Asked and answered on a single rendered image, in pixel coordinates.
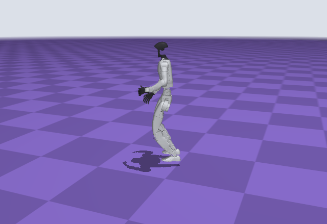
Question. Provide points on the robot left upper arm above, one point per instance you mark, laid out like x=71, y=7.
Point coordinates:
x=164, y=73

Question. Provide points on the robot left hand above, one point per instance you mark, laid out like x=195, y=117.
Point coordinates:
x=142, y=90

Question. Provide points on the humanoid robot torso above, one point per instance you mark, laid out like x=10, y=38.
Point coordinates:
x=166, y=90

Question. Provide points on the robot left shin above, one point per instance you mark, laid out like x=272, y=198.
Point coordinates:
x=161, y=140

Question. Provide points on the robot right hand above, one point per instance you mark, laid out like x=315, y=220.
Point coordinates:
x=148, y=96

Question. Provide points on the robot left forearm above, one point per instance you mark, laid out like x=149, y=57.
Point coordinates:
x=155, y=87

